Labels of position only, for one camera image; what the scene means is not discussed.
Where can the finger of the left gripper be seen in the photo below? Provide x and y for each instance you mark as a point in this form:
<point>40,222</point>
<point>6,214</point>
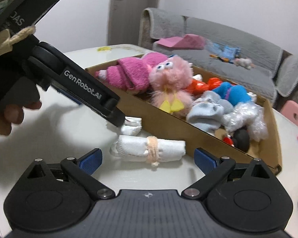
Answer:
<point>104,102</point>

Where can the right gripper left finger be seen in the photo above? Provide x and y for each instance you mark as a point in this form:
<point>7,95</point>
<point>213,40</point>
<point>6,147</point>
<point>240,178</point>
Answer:
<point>80,170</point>

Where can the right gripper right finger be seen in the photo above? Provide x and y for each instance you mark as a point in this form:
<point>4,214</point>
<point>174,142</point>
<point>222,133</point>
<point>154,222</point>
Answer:
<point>215,170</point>

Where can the mickey mouse toy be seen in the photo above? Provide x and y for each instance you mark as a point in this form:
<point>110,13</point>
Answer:
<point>240,139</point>

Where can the white cloth beige band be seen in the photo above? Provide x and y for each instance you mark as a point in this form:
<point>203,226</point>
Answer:
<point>148,149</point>

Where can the pink fluffy bird toy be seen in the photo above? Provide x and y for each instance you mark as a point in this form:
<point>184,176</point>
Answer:
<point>169,80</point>

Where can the blue knit cloth bundle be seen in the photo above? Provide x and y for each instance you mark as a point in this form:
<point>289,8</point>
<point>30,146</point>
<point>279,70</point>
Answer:
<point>234,94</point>

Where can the orange plastic bag bundle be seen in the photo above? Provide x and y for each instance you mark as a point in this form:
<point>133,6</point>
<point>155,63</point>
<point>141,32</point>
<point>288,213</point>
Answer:
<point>199,87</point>

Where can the person left hand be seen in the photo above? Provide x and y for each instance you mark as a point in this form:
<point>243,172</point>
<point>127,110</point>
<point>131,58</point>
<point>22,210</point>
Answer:
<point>14,115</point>

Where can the small white cloth bundle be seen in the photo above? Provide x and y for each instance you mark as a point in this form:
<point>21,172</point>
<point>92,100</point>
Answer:
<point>131,127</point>

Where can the magenta rolled towel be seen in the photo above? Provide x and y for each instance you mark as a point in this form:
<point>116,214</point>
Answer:
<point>131,74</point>

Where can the brown cardboard box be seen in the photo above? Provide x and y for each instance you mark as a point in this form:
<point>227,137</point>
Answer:
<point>167,126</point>

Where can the light blue sock bundle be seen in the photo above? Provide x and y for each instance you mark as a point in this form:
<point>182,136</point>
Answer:
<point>207,112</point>

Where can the clear plastic wrap ball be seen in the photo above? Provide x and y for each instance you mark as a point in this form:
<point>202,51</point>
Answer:
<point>249,115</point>

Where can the yellow wrapper on table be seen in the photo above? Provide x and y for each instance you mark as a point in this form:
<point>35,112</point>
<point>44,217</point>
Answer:
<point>104,48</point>

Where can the pink foam wedge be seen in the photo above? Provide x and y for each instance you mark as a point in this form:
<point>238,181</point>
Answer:
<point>188,41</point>

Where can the small plush animal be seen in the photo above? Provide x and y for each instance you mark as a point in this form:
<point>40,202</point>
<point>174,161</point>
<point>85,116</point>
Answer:
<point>244,62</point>

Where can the door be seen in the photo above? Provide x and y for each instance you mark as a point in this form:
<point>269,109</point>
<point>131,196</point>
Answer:
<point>124,20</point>

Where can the blue toy castle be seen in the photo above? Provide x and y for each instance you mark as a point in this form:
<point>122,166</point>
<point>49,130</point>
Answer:
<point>223,51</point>

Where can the grey sofa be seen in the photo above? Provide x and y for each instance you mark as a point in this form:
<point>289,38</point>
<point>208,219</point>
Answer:
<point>259,65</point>

